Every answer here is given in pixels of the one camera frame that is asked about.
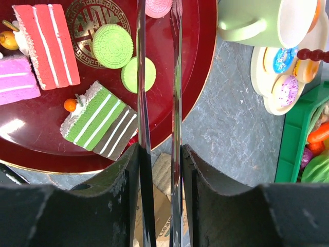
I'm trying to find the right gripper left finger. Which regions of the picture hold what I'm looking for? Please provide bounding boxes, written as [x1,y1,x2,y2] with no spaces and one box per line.
[1,144,139,246]

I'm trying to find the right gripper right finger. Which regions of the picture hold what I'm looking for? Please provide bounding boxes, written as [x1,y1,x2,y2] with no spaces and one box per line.
[181,144,328,246]

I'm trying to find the metal serving tongs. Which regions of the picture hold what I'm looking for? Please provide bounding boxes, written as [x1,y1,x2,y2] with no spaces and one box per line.
[136,1,183,246]

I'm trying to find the purple sprinkled donut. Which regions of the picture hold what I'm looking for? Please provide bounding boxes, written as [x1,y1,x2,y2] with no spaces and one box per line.
[272,75,299,108]

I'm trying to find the green sandwich cookie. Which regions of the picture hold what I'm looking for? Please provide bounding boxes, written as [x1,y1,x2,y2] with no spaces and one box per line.
[93,24,134,69]
[121,57,156,94]

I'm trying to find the orange glazed donut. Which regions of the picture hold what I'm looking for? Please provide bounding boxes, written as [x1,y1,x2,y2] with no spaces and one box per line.
[293,59,320,84]
[307,0,321,33]

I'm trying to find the blue white orange donut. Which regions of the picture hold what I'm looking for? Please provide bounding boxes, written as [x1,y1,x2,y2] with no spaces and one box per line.
[263,46,298,74]

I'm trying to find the red layered cake slice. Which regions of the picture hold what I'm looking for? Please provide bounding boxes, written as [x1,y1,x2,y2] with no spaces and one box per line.
[12,4,80,91]

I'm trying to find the pink sandwich cookie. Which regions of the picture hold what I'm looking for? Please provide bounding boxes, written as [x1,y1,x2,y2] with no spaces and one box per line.
[145,0,173,19]

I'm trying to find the toy bok choy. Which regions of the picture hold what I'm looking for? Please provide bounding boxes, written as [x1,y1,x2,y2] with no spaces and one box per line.
[301,152,328,183]

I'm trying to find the wooden block with label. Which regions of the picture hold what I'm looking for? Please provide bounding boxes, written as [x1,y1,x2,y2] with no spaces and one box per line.
[133,153,189,246]

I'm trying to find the toy purple eggplant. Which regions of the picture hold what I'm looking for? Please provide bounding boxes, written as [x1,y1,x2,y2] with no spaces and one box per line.
[300,147,314,170]

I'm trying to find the brown layered cake slice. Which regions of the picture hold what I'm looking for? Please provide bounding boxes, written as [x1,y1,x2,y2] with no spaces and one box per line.
[93,106,138,161]

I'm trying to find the green plastic vegetable crate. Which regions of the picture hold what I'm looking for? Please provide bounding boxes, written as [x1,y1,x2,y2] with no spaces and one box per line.
[275,81,328,183]

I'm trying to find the toy carrot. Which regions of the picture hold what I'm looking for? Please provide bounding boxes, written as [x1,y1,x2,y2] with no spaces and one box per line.
[307,122,329,144]

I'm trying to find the green layered cake slice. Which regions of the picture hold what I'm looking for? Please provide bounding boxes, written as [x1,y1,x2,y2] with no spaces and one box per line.
[60,81,128,151]

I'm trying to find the cream three-tier dessert stand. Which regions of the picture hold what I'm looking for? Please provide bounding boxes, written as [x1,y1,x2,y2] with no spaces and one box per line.
[250,1,328,115]

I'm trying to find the pink layered cake slice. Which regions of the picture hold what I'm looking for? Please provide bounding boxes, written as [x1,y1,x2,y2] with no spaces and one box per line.
[1,55,41,105]

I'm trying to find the light green mug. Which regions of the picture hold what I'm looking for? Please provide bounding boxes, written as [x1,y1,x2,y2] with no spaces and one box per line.
[218,0,317,48]

